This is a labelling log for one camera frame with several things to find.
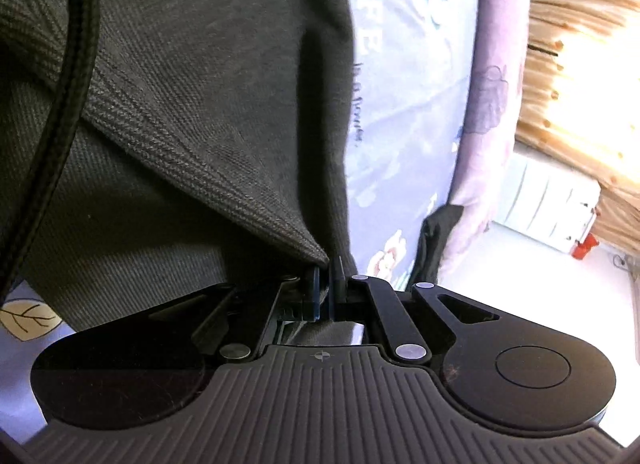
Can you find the dark brown ribbed pants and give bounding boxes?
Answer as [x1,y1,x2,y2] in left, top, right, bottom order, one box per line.
[21,0,356,331]

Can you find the folded black garment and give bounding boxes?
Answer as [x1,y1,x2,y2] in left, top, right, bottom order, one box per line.
[406,204,463,290]

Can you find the red valve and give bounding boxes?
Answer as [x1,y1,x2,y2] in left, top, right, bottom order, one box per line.
[572,233,600,260]

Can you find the pink quilt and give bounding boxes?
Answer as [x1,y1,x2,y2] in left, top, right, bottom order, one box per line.
[437,0,530,282]

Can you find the wooden plank headboard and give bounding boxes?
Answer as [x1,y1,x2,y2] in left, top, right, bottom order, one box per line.
[516,0,639,255]

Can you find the purple floral bed sheet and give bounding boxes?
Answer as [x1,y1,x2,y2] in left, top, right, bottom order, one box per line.
[1,0,477,442]

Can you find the black braided cable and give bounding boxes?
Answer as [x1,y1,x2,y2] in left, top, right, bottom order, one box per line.
[0,0,100,305]

